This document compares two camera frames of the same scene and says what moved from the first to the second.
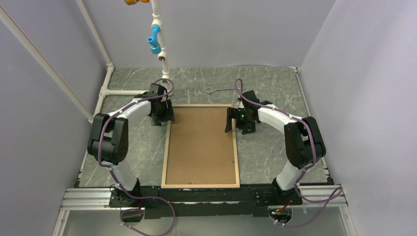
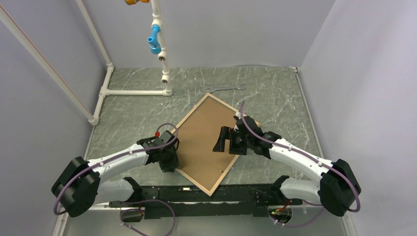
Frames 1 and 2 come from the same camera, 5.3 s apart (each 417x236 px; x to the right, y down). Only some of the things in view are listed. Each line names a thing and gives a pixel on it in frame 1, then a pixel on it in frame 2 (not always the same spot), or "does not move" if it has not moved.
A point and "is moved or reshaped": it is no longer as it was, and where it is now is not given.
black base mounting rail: (160, 203) does not move
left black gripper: (168, 115) to (174, 162)
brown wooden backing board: (201, 152) is moved or reshaped
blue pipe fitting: (155, 48) does not move
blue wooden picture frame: (206, 186) to (184, 123)
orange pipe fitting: (130, 2) does not move
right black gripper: (247, 129) to (226, 132)
